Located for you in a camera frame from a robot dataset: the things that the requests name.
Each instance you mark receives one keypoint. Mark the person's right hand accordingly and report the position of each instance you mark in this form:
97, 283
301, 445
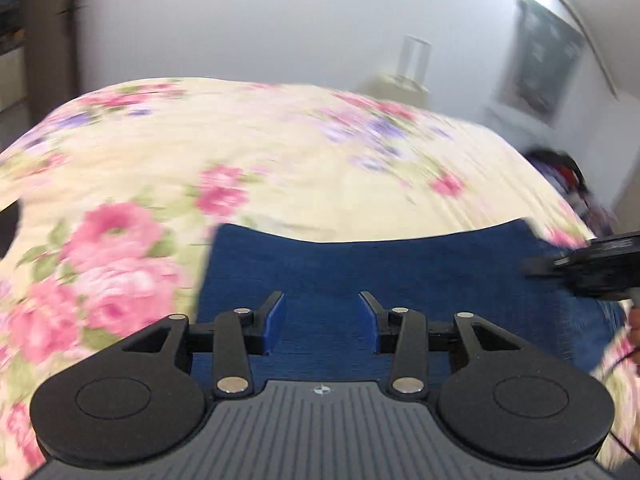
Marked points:
635, 327

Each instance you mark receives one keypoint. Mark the blue towel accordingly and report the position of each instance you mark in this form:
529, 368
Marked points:
340, 280

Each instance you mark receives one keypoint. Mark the floral bed sheet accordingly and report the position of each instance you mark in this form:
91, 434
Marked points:
200, 160

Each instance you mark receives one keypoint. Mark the wall poster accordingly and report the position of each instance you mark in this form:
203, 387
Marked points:
542, 57

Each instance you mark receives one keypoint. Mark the clear glass jar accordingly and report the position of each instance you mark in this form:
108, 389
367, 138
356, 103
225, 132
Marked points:
415, 60

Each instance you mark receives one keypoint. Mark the wooden door frame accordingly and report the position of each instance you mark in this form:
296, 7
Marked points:
54, 30

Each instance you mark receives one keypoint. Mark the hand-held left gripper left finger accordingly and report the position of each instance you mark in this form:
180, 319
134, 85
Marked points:
275, 324

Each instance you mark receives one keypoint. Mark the pile of dark clothes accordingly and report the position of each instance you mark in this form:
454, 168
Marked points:
570, 180

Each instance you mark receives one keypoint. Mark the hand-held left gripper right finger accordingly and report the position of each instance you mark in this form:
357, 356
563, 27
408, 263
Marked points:
369, 324

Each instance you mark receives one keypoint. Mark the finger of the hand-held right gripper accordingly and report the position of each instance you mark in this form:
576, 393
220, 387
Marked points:
545, 265

